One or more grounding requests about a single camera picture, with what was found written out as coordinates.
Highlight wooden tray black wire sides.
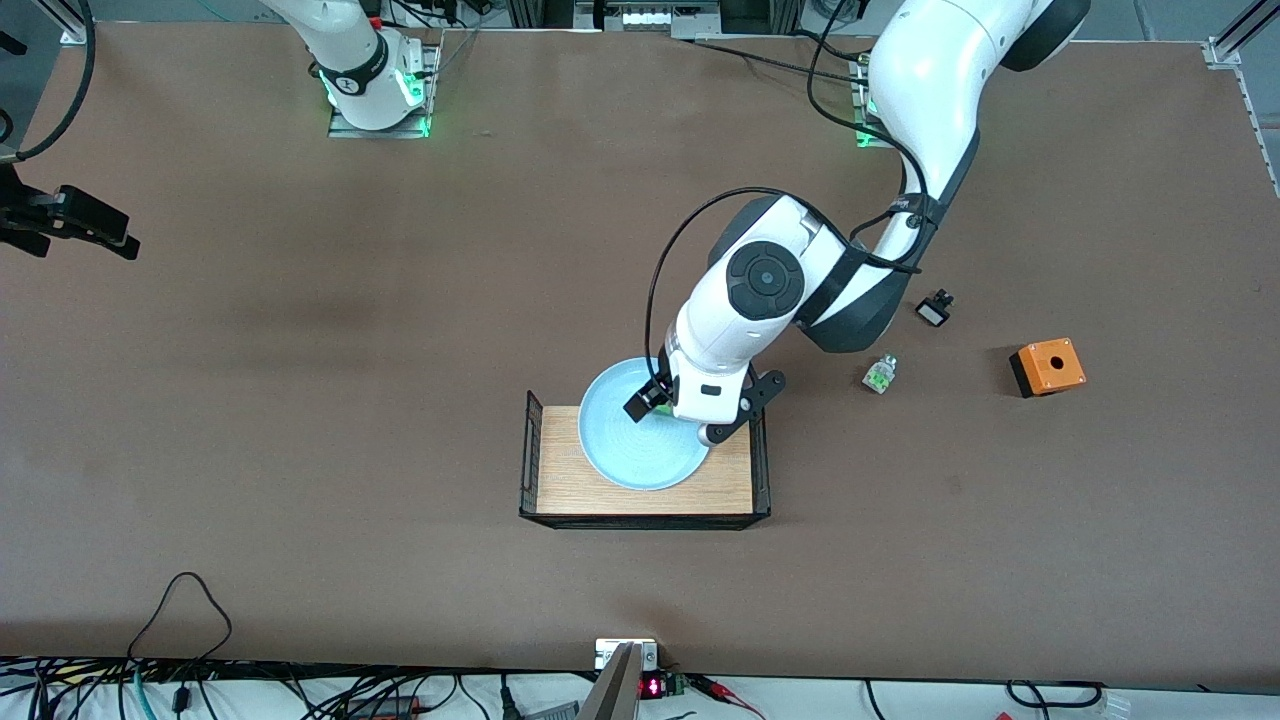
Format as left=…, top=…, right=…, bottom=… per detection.
left=519, top=390, right=772, bottom=531

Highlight black base supply cable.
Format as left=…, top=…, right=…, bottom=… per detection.
left=672, top=28, right=871, bottom=89

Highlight orange box with round hole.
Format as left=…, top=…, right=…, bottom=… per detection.
left=1008, top=338, right=1088, bottom=399

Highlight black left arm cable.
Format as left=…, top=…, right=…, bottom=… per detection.
left=645, top=0, right=946, bottom=386

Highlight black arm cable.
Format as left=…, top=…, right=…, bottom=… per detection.
left=645, top=0, right=946, bottom=386
left=0, top=0, right=98, bottom=163

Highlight light blue round plate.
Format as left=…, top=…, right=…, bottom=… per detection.
left=578, top=357, right=716, bottom=492

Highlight silver metal bracket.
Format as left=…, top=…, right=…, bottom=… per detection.
left=595, top=638, right=659, bottom=671

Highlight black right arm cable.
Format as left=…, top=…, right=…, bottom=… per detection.
left=0, top=0, right=98, bottom=163

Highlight thin black looped cable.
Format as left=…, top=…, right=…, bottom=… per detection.
left=128, top=572, right=233, bottom=666

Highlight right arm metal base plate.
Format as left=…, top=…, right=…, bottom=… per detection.
left=328, top=40, right=433, bottom=139

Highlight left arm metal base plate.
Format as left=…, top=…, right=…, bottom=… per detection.
left=855, top=55, right=886, bottom=149

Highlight red test lead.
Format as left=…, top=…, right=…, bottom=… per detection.
left=690, top=674, right=769, bottom=720

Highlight grey metal mounting bar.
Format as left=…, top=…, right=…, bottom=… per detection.
left=578, top=642, right=643, bottom=720

